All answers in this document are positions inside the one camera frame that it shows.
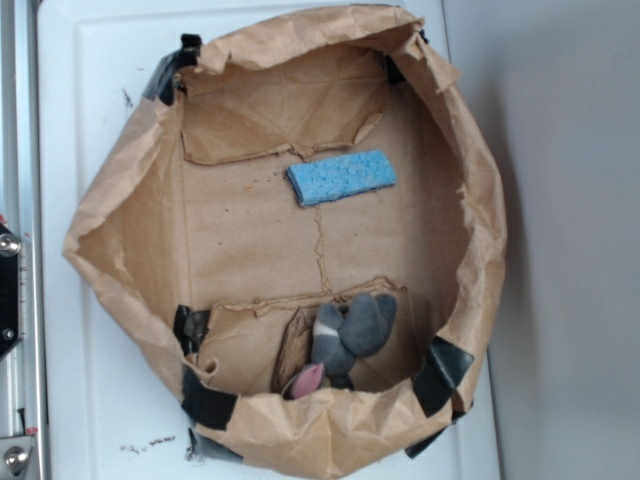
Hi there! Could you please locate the blue sponge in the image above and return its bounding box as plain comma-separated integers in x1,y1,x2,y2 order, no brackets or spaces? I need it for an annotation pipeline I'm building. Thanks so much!
286,150,397,207

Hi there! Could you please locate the brown paper bag bin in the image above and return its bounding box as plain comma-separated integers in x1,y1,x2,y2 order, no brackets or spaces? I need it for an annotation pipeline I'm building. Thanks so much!
64,5,507,479

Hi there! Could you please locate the grey plush toy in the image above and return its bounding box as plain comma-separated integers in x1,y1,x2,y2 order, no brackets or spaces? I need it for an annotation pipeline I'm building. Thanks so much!
283,293,398,399

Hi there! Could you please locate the black tape bottom right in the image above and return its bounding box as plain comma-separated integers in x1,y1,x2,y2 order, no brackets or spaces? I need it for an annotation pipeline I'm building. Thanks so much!
412,336,475,417

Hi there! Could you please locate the black tape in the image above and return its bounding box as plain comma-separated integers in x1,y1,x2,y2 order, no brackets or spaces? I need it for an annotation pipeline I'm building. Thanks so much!
412,336,475,417
181,367,238,431
142,33,203,106

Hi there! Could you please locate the black tape bottom left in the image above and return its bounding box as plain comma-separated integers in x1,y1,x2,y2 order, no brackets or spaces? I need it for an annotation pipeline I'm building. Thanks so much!
181,367,238,431

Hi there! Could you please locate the black tape top left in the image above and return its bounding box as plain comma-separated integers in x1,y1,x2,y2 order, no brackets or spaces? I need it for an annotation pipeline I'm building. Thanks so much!
142,33,203,106

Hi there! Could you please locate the black mounting bracket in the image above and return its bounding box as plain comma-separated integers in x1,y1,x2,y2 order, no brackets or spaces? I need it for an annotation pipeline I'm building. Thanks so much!
0,224,22,359

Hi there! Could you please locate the aluminium frame rail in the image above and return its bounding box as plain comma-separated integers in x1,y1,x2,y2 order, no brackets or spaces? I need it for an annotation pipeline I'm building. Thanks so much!
1,1,51,479

